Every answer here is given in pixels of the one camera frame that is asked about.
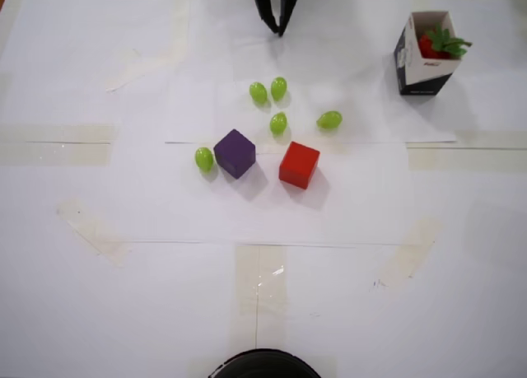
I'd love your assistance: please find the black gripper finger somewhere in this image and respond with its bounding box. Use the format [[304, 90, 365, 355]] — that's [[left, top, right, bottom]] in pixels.
[[277, 0, 307, 38], [248, 0, 284, 37]]

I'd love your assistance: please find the red cube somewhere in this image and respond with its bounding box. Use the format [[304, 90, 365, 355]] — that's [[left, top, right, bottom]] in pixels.
[[278, 141, 321, 189]]

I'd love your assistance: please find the black round object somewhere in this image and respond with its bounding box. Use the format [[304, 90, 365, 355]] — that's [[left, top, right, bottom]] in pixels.
[[208, 348, 322, 378]]

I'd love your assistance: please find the red strawberry with green leaves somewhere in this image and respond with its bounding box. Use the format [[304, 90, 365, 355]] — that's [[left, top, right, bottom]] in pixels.
[[417, 23, 473, 61]]

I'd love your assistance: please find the white and black cardboard box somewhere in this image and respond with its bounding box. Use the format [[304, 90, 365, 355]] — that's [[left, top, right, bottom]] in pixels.
[[391, 9, 464, 96]]

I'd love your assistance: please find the purple cube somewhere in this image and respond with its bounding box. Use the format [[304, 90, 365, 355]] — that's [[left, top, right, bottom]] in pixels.
[[212, 128, 257, 180]]

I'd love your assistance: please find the beige tape strip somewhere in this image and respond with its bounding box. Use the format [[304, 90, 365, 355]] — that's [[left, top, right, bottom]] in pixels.
[[375, 216, 446, 292], [233, 244, 289, 342], [406, 141, 527, 174], [55, 195, 133, 271]]

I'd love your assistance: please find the white paper sheet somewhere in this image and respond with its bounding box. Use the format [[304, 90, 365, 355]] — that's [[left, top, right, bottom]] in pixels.
[[100, 142, 415, 247], [164, 0, 459, 145]]

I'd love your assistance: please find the green grape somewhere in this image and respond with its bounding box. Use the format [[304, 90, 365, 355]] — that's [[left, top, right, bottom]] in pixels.
[[315, 110, 343, 130], [269, 77, 288, 102], [269, 111, 288, 135], [194, 147, 215, 173], [248, 81, 268, 106]]

